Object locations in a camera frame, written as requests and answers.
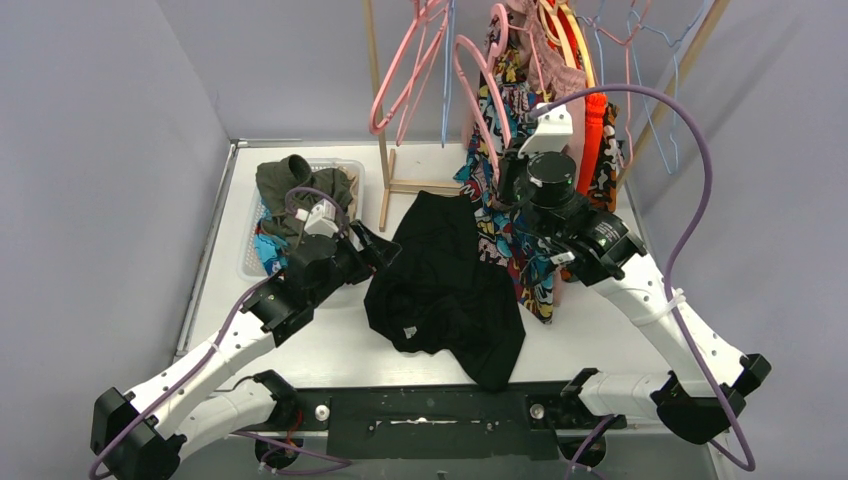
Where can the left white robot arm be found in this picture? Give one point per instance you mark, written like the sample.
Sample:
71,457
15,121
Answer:
147,431

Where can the black orange patterned shorts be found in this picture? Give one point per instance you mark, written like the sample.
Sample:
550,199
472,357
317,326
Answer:
606,166

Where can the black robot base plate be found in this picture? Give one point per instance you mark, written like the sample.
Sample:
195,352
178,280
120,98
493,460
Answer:
530,420

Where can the orange red shorts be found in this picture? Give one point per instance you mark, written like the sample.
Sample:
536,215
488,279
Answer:
593,139

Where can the olive green shorts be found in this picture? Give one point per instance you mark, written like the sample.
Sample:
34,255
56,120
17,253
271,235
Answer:
274,182

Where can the thin pink wire hanger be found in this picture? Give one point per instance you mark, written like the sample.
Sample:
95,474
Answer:
429,24

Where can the beige shorts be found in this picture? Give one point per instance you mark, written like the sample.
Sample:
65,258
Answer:
346,191

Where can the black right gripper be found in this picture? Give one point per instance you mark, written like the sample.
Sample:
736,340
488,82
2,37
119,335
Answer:
510,164

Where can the wooden clothes rack frame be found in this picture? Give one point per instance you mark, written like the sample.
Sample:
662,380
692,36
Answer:
686,50

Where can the dusty pink shorts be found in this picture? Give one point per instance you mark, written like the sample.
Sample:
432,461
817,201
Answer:
550,73

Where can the thin blue wire hanger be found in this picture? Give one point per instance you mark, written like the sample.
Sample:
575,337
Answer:
447,76

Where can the empty pink wire hanger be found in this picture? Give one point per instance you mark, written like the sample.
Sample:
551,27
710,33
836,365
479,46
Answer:
633,25

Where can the turquoise shark print shorts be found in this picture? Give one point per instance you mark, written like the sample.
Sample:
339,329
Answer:
271,250

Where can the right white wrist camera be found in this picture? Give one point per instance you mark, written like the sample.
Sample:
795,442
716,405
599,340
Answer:
552,133

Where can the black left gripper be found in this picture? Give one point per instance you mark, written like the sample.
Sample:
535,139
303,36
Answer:
361,245

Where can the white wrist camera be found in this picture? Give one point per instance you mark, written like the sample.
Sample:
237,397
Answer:
321,219
552,133

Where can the comic print shorts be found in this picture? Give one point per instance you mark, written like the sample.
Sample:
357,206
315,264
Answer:
498,103

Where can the white perforated plastic basket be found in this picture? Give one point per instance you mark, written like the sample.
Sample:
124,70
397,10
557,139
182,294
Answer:
248,265

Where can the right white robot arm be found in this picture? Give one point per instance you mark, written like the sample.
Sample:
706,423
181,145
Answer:
708,379

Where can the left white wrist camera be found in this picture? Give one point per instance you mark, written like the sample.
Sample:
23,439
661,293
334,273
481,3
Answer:
321,219

